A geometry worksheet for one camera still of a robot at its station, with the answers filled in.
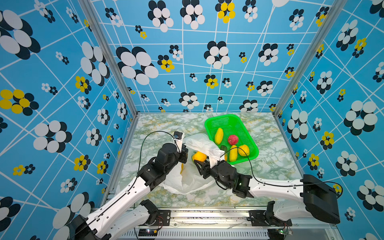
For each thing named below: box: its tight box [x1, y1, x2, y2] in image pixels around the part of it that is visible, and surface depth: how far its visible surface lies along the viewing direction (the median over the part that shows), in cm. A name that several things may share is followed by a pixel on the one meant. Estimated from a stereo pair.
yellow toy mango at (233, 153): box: [229, 145, 238, 162], surface depth 93 cm
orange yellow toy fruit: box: [191, 151, 208, 163], surface depth 72 cm
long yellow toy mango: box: [215, 127, 224, 145], surface depth 102 cm
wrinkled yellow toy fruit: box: [238, 144, 250, 157], surface depth 95 cm
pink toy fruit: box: [228, 134, 239, 146], surface depth 99 cm
